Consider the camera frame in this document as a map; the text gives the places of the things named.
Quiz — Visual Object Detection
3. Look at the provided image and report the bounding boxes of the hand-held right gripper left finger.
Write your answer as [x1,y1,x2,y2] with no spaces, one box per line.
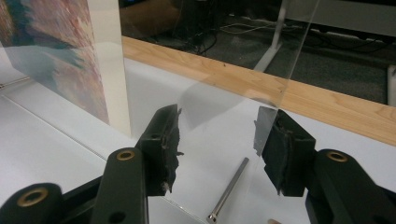
[134,104,185,198]

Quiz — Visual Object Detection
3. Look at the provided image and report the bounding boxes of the white floor cable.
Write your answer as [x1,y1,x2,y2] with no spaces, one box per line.
[219,21,283,35]

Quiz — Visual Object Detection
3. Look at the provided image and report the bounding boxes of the black floor cables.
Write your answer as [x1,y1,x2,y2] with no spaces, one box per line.
[172,12,219,56]

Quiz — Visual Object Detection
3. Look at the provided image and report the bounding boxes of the white-bordered photo card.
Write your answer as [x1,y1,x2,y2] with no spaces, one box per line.
[0,0,132,137]

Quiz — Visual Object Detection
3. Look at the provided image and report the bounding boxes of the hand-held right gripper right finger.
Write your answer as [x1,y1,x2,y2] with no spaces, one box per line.
[262,107,318,198]

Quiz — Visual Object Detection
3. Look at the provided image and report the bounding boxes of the white desk frame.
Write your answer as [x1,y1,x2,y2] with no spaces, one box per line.
[252,0,396,107]

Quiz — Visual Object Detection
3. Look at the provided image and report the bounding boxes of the wooden table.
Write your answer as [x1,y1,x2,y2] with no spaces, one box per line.
[121,35,396,147]

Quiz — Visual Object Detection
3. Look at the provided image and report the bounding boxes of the light blue table mat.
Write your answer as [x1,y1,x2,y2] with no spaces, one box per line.
[0,40,396,224]

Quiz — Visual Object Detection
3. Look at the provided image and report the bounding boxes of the clear acrylic photo frame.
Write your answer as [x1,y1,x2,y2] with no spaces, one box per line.
[0,0,320,224]

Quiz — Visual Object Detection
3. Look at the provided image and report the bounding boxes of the metal standoff pin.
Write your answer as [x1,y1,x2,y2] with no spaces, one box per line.
[0,76,31,91]
[205,157,250,224]

